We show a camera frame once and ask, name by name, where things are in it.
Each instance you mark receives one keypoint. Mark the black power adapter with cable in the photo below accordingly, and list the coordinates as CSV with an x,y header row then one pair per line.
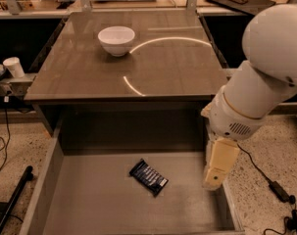
x,y
275,187

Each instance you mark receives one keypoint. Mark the white paper cup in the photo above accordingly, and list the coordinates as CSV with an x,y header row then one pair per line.
x,y
13,65

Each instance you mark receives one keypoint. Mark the black metal stand leg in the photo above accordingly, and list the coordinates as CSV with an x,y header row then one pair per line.
x,y
8,207

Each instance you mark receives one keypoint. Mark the grey open drawer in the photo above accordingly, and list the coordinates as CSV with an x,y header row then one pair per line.
x,y
84,187

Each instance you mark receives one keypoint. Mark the white ceramic bowl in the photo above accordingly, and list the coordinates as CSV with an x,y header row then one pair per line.
x,y
116,40

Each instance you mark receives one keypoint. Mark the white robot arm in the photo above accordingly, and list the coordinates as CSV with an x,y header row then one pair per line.
x,y
265,79

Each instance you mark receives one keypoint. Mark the black flat panel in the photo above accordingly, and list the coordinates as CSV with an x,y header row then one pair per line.
x,y
250,7

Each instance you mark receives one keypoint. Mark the grey counter cabinet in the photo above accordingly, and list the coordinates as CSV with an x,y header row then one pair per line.
x,y
171,59

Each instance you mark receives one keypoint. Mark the black plug bottom right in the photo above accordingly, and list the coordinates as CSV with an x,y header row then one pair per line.
x,y
290,224

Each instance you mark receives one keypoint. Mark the dark blue snack bar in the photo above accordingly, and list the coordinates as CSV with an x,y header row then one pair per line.
x,y
149,177

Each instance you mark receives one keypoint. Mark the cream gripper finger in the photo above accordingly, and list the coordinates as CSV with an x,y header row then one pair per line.
x,y
221,155

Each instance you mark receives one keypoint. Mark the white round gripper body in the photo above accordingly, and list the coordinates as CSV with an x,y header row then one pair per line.
x,y
228,118

